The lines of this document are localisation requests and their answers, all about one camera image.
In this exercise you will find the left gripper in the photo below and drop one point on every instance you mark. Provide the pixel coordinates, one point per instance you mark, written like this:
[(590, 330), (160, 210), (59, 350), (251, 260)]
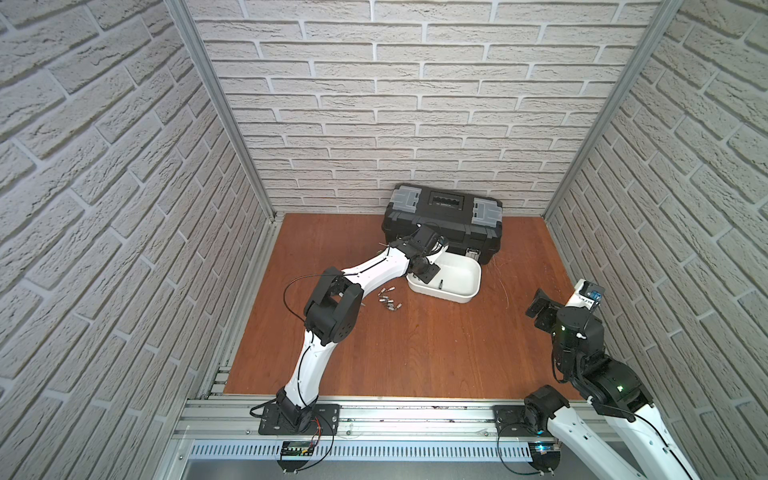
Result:
[(429, 264)]

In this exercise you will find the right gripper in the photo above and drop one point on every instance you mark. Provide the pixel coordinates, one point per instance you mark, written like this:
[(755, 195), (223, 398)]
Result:
[(552, 309)]

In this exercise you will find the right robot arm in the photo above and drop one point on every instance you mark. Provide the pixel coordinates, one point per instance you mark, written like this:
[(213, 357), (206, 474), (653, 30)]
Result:
[(612, 388)]

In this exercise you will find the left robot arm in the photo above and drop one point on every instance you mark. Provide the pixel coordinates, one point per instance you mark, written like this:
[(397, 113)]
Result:
[(332, 309)]

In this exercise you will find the white plastic storage box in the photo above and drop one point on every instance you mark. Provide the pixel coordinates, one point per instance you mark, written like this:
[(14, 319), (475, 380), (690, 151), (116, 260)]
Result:
[(461, 275)]

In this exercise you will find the black plastic toolbox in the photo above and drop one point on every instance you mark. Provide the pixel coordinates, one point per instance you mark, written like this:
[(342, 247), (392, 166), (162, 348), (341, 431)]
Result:
[(472, 225)]

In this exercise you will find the right controller board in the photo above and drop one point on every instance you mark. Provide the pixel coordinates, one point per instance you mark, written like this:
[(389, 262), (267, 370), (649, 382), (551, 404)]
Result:
[(545, 457)]

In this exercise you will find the controller board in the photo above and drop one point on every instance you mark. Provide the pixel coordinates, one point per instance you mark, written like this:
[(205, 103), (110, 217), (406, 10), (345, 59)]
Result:
[(545, 457), (294, 450)]

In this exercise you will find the left controller board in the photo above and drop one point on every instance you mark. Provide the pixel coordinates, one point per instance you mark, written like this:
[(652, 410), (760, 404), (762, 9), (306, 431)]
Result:
[(294, 450)]

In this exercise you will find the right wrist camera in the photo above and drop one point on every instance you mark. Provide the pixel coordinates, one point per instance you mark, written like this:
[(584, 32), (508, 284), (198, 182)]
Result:
[(587, 294)]

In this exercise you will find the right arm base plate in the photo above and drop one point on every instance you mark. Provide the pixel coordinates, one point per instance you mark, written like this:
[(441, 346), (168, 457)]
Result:
[(522, 420)]

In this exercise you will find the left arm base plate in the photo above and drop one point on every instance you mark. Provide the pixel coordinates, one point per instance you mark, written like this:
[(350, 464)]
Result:
[(322, 418)]

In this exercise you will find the aluminium front rail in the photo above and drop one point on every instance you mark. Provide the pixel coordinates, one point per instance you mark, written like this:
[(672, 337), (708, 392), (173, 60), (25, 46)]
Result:
[(231, 417)]

